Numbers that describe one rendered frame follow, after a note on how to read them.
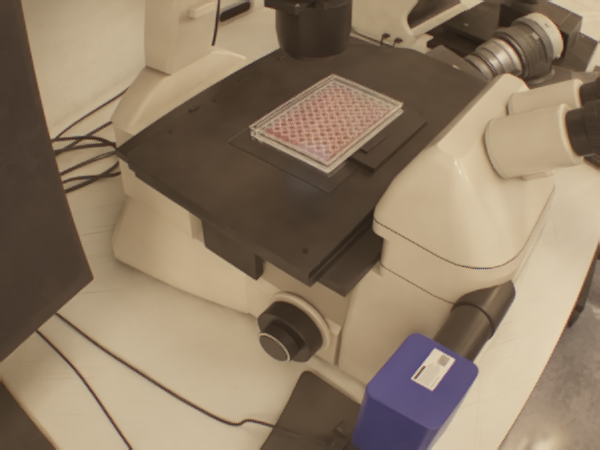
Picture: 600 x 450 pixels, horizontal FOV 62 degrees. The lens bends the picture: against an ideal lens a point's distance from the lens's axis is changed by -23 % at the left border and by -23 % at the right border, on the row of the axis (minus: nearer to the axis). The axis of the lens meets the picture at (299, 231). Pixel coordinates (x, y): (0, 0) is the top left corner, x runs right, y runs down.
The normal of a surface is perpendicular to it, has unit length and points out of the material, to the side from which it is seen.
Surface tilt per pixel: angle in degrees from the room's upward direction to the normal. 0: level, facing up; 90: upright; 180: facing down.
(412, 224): 86
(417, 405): 0
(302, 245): 0
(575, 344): 0
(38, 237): 86
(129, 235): 48
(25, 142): 86
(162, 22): 90
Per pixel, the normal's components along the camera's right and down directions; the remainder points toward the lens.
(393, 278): -0.62, 0.55
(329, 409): 0.10, -0.68
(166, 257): -0.44, -0.04
